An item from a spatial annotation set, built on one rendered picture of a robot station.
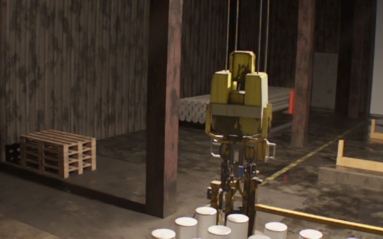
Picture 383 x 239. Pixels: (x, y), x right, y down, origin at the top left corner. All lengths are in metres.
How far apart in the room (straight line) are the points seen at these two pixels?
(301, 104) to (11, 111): 6.34
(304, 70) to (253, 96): 7.95
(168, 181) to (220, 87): 3.29
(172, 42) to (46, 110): 4.57
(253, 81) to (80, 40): 7.71
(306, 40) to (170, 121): 5.61
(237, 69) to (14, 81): 6.61
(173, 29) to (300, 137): 5.92
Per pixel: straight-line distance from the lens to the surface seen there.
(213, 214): 3.82
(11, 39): 9.50
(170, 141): 6.40
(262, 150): 3.63
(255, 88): 3.35
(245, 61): 3.51
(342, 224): 4.47
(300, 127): 11.42
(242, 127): 3.46
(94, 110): 11.21
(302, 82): 11.30
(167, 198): 6.57
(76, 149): 8.57
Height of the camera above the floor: 2.38
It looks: 10 degrees down
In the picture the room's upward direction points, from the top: 2 degrees clockwise
